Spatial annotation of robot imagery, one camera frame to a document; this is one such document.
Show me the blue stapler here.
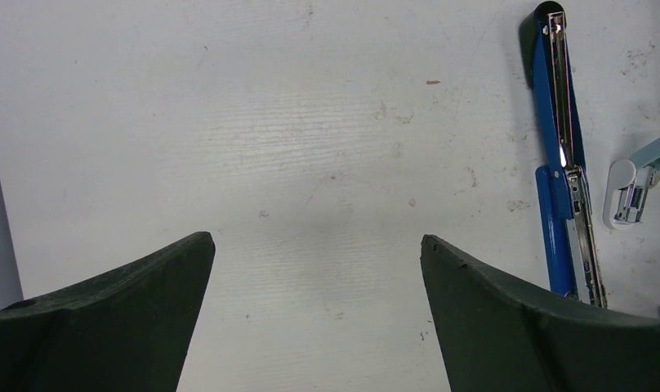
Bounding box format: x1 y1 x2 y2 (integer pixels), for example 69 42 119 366
519 1 608 308

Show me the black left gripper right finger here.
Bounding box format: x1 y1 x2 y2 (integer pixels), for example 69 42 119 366
421 234 660 391

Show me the light blue staple box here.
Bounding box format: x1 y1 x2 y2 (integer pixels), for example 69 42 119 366
602 137 660 230

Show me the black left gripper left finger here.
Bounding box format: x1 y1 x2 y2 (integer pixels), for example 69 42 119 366
0 231 216 391

